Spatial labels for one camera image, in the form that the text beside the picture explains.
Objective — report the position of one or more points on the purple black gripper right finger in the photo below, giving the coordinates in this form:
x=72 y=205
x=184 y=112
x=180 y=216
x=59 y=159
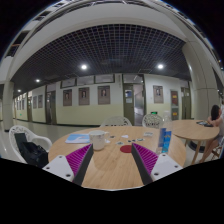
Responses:
x=152 y=166

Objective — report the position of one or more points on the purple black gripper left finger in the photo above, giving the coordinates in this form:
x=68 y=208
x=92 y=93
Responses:
x=73 y=166

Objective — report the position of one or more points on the clear plastic water bottle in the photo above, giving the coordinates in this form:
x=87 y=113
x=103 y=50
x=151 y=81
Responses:
x=165 y=133

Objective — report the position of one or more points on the red round coaster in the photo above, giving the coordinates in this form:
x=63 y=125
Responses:
x=126 y=149

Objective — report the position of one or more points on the light blue booklet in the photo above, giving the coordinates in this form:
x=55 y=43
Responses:
x=78 y=139

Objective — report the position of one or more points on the small card pile right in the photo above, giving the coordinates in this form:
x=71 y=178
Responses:
x=148 y=134

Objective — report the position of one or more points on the white ceramic mug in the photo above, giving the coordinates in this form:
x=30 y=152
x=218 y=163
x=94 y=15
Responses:
x=98 y=139

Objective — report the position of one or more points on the round wooden table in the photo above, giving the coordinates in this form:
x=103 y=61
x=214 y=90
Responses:
x=191 y=130
x=110 y=168

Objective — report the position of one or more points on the white plastic chair left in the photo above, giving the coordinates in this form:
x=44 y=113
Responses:
x=30 y=137

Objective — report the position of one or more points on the black bag on chair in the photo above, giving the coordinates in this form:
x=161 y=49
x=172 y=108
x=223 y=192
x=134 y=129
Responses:
x=33 y=154

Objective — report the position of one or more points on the white lattice chair right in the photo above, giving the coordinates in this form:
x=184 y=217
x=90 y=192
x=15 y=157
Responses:
x=152 y=121

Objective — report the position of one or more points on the white lattice chair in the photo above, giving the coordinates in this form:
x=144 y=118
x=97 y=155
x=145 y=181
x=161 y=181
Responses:
x=116 y=121
x=152 y=121

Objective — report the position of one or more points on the white lattice chair middle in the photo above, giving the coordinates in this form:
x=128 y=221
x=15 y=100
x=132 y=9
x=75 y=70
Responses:
x=116 y=121

